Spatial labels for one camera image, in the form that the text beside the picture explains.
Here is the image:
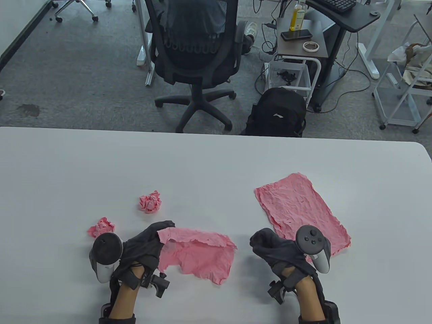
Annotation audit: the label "person's right hand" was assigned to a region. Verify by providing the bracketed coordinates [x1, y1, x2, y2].
[250, 228, 319, 280]

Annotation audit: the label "person's left hand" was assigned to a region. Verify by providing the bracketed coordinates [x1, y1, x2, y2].
[111, 221, 176, 280]

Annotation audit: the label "pink paper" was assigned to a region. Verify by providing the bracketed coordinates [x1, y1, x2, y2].
[87, 217, 115, 238]
[254, 172, 352, 258]
[139, 190, 162, 213]
[157, 227, 238, 286]

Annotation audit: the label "person's left forearm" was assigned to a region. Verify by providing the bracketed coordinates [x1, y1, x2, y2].
[108, 282, 139, 319]

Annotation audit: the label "person's right forearm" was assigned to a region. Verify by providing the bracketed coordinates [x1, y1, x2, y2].
[295, 275, 326, 321]

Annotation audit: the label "black white tracking controller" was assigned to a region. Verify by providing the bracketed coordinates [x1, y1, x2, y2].
[296, 225, 331, 274]
[89, 233, 124, 283]

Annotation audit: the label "black backpack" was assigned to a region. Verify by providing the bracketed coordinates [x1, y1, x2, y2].
[245, 87, 307, 137]

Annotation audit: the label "black clamp parts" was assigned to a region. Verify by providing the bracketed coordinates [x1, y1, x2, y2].
[277, 69, 297, 85]

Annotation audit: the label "black mesh office chair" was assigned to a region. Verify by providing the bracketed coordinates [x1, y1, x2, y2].
[143, 0, 248, 133]

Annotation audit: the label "white wheeled cart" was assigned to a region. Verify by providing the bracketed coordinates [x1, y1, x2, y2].
[373, 13, 432, 134]

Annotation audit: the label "white desk leg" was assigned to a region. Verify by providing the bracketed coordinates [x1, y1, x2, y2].
[358, 0, 397, 80]
[134, 0, 156, 87]

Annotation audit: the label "grey white side table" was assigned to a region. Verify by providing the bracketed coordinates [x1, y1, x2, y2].
[265, 17, 329, 108]

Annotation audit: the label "black smartphone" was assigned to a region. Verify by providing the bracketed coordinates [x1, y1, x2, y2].
[281, 29, 313, 42]

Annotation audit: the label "beige cloth bundle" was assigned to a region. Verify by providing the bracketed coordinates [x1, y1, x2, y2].
[387, 42, 432, 90]

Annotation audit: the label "clear bottle yellow liquid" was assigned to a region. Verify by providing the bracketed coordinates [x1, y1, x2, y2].
[290, 0, 307, 31]

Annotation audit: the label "silver chair base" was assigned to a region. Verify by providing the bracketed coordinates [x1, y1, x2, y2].
[51, 0, 112, 23]

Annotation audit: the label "black standing desk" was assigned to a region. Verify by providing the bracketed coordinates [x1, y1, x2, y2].
[305, 0, 381, 113]

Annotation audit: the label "black keyboard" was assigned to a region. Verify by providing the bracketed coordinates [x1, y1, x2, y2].
[317, 0, 357, 13]

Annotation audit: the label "black wrist camera rig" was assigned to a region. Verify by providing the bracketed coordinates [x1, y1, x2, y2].
[99, 267, 171, 324]
[268, 270, 340, 324]

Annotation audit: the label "black floor cable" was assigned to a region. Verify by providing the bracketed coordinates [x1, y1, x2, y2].
[316, 32, 372, 113]

